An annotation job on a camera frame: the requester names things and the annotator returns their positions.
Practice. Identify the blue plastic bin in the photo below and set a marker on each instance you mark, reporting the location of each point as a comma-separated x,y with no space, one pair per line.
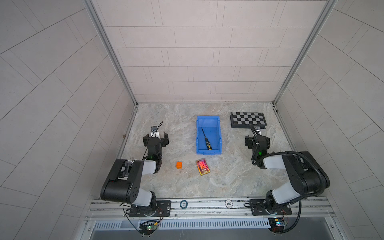
212,129

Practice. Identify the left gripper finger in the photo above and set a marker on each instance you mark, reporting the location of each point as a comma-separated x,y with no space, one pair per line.
145,139
165,140

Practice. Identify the colourful card box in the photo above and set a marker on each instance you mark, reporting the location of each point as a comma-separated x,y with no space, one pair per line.
203,167

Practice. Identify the black yellow screwdriver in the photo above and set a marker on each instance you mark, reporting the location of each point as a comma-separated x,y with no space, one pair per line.
208,144

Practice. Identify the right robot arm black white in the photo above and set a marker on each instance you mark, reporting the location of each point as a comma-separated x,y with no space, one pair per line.
306,177

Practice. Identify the small orange cube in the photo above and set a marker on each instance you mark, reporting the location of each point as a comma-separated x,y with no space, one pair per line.
179,165

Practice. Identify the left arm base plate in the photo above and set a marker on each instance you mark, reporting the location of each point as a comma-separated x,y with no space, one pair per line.
155,210

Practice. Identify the black white checkerboard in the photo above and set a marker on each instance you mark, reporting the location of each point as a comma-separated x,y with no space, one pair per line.
243,120

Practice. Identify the aluminium mounting rail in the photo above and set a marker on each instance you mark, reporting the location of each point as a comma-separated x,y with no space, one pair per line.
208,208

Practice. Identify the white round sticker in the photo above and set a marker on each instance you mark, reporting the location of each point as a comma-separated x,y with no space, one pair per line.
228,204

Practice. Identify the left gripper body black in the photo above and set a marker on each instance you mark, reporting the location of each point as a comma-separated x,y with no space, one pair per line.
158,158

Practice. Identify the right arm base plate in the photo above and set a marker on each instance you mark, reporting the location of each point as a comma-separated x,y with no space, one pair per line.
260,207

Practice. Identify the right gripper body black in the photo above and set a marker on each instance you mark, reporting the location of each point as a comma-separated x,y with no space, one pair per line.
254,151

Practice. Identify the right circuit board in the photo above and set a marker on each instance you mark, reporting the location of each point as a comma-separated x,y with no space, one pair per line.
277,224

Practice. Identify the left circuit board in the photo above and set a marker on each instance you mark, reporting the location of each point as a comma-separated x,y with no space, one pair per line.
148,227

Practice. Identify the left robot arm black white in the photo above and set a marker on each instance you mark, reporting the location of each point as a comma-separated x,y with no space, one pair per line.
123,183

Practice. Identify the circuit board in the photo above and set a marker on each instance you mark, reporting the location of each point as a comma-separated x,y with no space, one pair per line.
148,227
277,224

